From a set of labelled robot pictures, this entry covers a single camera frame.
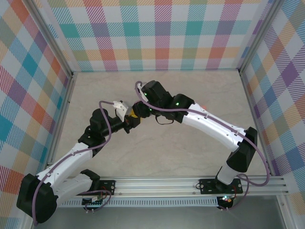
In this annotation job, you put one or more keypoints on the aluminium frame post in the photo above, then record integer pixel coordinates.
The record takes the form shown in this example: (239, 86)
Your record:
(53, 35)
(257, 35)

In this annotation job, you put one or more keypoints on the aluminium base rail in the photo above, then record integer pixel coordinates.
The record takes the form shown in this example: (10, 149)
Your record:
(157, 186)

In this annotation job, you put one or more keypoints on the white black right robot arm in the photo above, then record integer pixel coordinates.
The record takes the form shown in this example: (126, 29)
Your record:
(214, 126)

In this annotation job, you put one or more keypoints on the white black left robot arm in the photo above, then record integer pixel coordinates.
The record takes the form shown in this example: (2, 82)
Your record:
(69, 157)

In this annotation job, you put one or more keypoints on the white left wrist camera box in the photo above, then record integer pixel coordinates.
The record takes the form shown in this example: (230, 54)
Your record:
(121, 111)

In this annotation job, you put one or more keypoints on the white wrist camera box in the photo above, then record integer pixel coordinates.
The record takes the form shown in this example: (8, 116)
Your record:
(121, 111)
(140, 84)

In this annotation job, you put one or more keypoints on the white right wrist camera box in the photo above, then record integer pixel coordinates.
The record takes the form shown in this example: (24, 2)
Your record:
(140, 84)

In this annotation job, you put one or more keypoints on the circuit board with orange part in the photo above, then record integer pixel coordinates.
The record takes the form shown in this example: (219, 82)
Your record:
(226, 200)

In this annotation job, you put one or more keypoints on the green circuit board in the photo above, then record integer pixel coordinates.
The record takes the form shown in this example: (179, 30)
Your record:
(93, 202)

